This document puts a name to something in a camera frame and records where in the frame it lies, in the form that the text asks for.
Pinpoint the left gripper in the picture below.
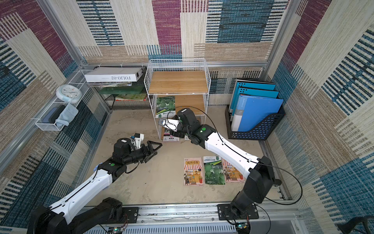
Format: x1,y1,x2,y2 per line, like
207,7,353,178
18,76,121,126
122,141,162,166

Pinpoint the green seed bag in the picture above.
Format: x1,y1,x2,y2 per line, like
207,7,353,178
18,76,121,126
203,156,226,185
155,96,176,118

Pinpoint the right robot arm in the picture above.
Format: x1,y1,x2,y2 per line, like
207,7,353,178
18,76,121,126
158,108,281,219

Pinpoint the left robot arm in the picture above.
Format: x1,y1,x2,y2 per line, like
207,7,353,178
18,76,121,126
27,134,162,234

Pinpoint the purple flower seed packet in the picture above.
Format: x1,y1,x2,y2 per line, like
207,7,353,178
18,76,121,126
162,129,180,142

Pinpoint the red green book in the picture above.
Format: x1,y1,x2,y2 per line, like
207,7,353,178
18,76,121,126
115,93,148,101

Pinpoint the green book in tray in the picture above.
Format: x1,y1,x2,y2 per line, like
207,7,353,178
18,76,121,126
99,86,144,95

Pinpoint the blue folder front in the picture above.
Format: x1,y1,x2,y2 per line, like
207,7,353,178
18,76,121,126
231,95,283,132

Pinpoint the teal folder middle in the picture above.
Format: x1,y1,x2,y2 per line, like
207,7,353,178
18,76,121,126
230,86,279,114

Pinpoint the teal folder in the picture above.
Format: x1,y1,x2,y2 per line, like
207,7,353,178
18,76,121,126
230,86,279,114
229,79,276,112

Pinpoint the teal folder back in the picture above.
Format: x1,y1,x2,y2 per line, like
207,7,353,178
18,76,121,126
229,79,276,112

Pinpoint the white folio box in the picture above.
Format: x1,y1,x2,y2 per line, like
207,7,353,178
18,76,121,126
84,67,143,83

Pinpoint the black file holder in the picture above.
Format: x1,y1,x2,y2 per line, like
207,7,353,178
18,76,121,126
225,105,285,141

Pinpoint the light blue cloth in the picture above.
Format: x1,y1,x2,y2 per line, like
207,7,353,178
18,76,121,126
56,104,79,128

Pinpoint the white round clock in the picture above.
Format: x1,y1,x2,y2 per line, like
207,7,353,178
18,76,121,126
56,84,82,104

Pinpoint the dark blue case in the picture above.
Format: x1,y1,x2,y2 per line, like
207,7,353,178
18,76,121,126
41,105,66,124

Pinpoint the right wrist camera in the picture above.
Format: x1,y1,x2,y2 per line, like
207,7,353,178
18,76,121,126
158,118,181,132

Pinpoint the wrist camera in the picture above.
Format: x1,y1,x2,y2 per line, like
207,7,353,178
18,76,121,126
158,118,181,132
131,133,144,149

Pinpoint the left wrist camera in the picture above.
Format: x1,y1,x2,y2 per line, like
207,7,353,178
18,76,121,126
131,133,144,149

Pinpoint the white wire shelf rack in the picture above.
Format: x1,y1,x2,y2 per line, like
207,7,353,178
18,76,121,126
144,58,211,140

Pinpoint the white wire wall basket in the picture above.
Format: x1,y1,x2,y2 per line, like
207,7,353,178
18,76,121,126
35,70,88,131

